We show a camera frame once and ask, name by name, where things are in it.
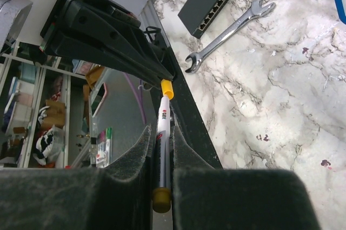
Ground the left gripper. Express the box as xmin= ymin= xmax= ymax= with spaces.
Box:
xmin=39 ymin=0 xmax=173 ymax=86

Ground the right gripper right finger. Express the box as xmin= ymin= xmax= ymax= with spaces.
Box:
xmin=171 ymin=127 xmax=320 ymax=229

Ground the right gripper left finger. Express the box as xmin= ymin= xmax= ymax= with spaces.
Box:
xmin=1 ymin=126 xmax=152 ymax=229

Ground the yellow white marker pen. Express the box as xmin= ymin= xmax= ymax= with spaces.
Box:
xmin=152 ymin=95 xmax=173 ymax=229

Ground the yellow marker cap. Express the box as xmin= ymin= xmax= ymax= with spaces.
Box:
xmin=161 ymin=79 xmax=174 ymax=100

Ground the box of coloured markers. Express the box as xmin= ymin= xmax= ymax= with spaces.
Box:
xmin=96 ymin=127 xmax=112 ymax=168

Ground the pink edged smartphone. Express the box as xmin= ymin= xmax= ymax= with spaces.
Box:
xmin=90 ymin=82 xmax=108 ymax=117

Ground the silver open-end wrench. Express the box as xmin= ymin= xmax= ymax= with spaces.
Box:
xmin=185 ymin=0 xmax=276 ymax=74

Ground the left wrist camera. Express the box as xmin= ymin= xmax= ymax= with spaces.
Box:
xmin=1 ymin=0 xmax=57 ymax=48

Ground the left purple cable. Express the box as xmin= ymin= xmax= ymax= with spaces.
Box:
xmin=123 ymin=71 xmax=147 ymax=124

